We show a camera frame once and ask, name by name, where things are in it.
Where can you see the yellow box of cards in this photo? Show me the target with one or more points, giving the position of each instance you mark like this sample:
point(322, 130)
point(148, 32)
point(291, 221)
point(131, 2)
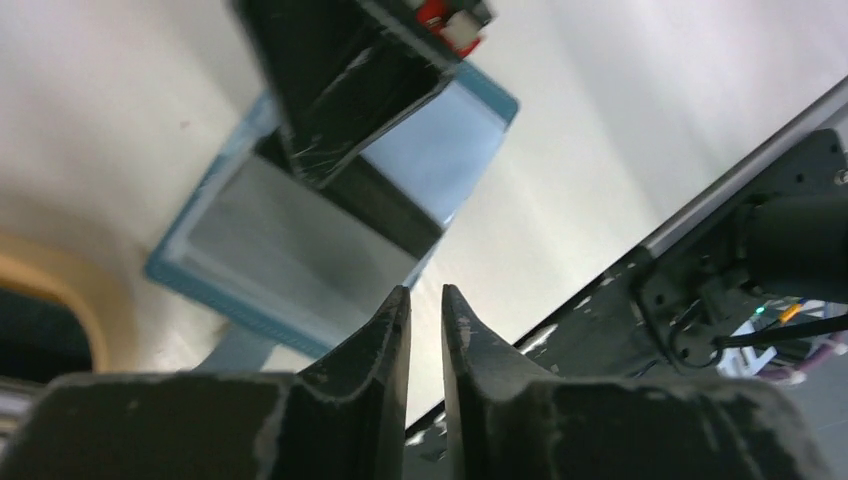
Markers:
point(62, 314)

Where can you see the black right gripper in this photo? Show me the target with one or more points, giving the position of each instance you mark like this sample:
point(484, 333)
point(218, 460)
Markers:
point(343, 73)

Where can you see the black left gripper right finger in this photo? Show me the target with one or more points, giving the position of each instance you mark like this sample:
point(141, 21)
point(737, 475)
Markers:
point(509, 418)

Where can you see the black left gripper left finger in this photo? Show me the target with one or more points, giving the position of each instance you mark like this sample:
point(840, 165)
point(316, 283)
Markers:
point(343, 417)

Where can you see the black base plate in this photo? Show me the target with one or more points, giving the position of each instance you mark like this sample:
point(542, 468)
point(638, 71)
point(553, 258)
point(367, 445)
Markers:
point(681, 312)

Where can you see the silver credit card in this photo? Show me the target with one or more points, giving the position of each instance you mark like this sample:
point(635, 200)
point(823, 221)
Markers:
point(293, 255)

